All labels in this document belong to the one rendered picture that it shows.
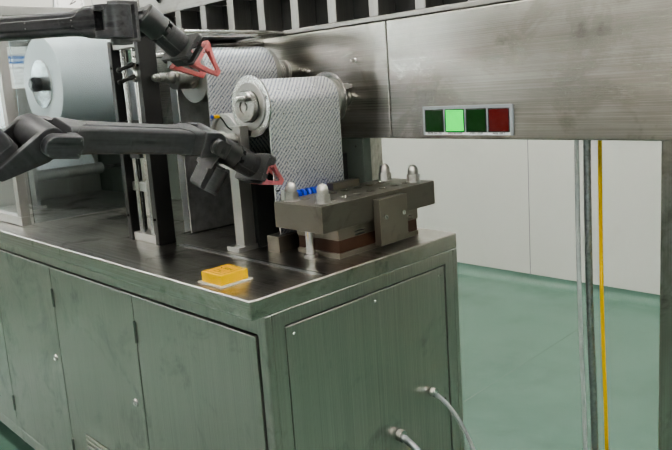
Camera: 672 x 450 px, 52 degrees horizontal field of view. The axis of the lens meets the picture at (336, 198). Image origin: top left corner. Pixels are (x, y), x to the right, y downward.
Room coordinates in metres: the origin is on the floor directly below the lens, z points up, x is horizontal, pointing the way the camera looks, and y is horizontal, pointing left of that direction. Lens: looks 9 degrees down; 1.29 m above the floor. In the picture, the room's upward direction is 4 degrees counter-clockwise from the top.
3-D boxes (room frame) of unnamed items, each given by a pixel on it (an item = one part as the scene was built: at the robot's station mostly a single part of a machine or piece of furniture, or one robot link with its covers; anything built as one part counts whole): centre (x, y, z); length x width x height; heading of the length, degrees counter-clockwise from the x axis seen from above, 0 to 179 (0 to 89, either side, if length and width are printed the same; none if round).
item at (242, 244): (1.66, 0.24, 1.05); 0.06 x 0.05 x 0.31; 134
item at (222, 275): (1.39, 0.24, 0.91); 0.07 x 0.07 x 0.02; 44
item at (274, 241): (1.71, 0.06, 0.92); 0.28 x 0.04 x 0.04; 134
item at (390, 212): (1.59, -0.13, 0.96); 0.10 x 0.03 x 0.11; 134
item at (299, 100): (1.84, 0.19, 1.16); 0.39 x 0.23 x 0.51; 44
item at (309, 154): (1.70, 0.06, 1.10); 0.23 x 0.01 x 0.18; 134
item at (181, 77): (1.83, 0.38, 1.33); 0.06 x 0.06 x 0.06; 44
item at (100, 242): (2.36, 0.82, 0.88); 2.52 x 0.66 x 0.04; 44
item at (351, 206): (1.65, -0.05, 1.00); 0.40 x 0.16 x 0.06; 134
